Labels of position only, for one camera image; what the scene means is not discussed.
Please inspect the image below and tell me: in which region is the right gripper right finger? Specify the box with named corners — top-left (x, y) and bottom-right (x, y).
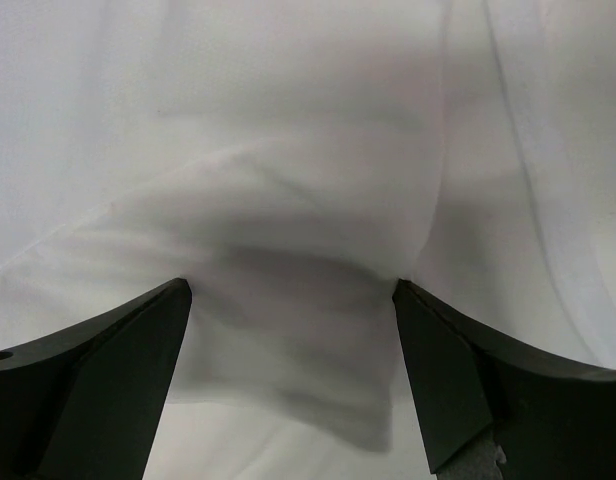
top-left (393, 281), bottom-right (616, 479)

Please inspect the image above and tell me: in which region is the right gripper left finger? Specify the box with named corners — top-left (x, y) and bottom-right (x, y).
top-left (0, 278), bottom-right (192, 480)

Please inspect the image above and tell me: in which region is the white t shirt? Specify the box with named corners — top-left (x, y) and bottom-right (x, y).
top-left (0, 1), bottom-right (616, 479)

